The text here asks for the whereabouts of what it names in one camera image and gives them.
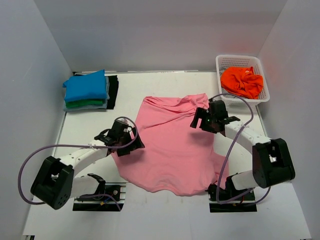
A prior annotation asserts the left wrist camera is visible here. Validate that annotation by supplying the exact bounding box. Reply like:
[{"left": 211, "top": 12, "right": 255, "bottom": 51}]
[{"left": 117, "top": 118, "right": 130, "bottom": 127}]

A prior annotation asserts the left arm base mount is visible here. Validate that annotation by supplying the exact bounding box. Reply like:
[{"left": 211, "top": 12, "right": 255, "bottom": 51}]
[{"left": 72, "top": 182, "right": 127, "bottom": 212}]

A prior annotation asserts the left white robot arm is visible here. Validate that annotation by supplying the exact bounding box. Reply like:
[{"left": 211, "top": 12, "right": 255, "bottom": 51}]
[{"left": 30, "top": 116, "right": 145, "bottom": 210}]

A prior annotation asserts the light blue folded t shirt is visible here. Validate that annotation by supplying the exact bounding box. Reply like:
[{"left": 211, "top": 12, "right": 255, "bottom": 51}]
[{"left": 62, "top": 77, "right": 110, "bottom": 112}]

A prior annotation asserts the pink t shirt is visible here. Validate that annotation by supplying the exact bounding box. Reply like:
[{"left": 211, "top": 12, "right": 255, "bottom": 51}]
[{"left": 112, "top": 93, "right": 225, "bottom": 196}]

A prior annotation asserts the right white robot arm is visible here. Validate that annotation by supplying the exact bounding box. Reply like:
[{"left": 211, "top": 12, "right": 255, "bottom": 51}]
[{"left": 190, "top": 100, "right": 296, "bottom": 204}]

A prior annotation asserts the orange t shirt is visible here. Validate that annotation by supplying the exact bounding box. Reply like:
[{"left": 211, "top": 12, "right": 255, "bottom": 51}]
[{"left": 220, "top": 66, "right": 264, "bottom": 100}]

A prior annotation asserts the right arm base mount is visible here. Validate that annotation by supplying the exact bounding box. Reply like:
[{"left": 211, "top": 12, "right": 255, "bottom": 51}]
[{"left": 206, "top": 184, "right": 257, "bottom": 213}]

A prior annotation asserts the grey t shirt in basket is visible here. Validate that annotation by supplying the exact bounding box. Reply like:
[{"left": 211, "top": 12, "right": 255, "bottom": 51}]
[{"left": 219, "top": 67, "right": 248, "bottom": 99}]

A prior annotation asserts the black folded t shirt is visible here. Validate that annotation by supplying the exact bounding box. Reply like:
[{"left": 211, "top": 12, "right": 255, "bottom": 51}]
[{"left": 106, "top": 75, "right": 119, "bottom": 110}]

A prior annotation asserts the white plastic basket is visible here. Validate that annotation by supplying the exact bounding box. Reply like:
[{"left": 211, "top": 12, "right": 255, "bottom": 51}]
[{"left": 215, "top": 54, "right": 270, "bottom": 106}]

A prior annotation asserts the green folded t shirt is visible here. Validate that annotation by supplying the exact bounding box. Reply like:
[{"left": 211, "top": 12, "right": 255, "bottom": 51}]
[{"left": 65, "top": 99, "right": 106, "bottom": 109}]

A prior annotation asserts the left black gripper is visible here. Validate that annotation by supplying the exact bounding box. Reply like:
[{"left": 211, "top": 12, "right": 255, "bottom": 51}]
[{"left": 117, "top": 127, "right": 145, "bottom": 157}]

